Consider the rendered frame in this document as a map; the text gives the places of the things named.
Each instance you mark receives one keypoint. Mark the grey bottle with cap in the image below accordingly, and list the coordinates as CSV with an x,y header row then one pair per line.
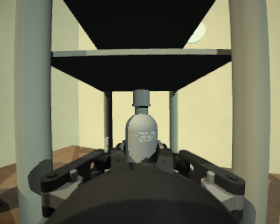
x,y
141,131

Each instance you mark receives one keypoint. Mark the grey metal shelving unit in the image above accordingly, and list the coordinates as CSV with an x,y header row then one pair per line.
x,y
141,38

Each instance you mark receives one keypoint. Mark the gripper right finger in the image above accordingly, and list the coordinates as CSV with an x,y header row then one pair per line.
x,y
226,186

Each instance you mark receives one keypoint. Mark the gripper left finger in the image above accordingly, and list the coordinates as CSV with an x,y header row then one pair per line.
x,y
57,185

